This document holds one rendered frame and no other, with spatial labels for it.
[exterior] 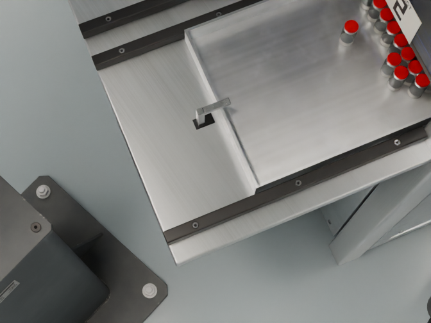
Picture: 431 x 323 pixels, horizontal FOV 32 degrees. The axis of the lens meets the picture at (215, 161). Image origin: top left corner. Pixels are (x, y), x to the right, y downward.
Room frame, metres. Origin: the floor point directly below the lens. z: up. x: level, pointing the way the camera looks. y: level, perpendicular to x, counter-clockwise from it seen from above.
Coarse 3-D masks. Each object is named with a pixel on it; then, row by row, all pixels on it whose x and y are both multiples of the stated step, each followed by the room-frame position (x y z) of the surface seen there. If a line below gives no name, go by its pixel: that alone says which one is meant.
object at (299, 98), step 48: (288, 0) 0.57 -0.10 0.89; (336, 0) 0.58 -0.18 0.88; (192, 48) 0.48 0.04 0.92; (240, 48) 0.50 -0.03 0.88; (288, 48) 0.50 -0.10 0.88; (336, 48) 0.50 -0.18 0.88; (384, 48) 0.50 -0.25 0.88; (240, 96) 0.42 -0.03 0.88; (288, 96) 0.42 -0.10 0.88; (336, 96) 0.42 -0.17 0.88; (384, 96) 0.43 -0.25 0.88; (240, 144) 0.34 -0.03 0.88; (288, 144) 0.35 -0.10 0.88; (336, 144) 0.35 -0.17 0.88
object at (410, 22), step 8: (392, 0) 0.51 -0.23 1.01; (400, 0) 0.50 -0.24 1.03; (408, 0) 0.49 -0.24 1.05; (392, 8) 0.51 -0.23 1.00; (408, 8) 0.49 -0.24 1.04; (400, 16) 0.49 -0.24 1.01; (408, 16) 0.48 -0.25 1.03; (416, 16) 0.47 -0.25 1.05; (400, 24) 0.48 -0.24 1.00; (408, 24) 0.47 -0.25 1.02; (416, 24) 0.46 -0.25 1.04; (408, 32) 0.47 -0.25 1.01; (408, 40) 0.46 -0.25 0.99
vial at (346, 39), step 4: (344, 32) 0.51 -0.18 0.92; (356, 32) 0.51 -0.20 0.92; (340, 36) 0.51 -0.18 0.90; (344, 36) 0.51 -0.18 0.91; (348, 36) 0.51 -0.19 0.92; (352, 36) 0.51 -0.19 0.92; (340, 40) 0.51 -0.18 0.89; (344, 40) 0.51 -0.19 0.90; (348, 40) 0.50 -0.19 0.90; (352, 40) 0.51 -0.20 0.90; (344, 44) 0.50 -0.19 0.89; (348, 44) 0.50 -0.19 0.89
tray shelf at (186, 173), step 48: (96, 0) 0.57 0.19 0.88; (192, 0) 0.58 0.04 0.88; (240, 0) 0.58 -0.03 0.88; (96, 48) 0.49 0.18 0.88; (144, 96) 0.42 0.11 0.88; (192, 96) 0.42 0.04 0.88; (144, 144) 0.34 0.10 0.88; (192, 144) 0.34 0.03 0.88; (192, 192) 0.27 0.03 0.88; (240, 192) 0.27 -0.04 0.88; (336, 192) 0.28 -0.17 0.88; (192, 240) 0.20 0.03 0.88; (240, 240) 0.21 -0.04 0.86
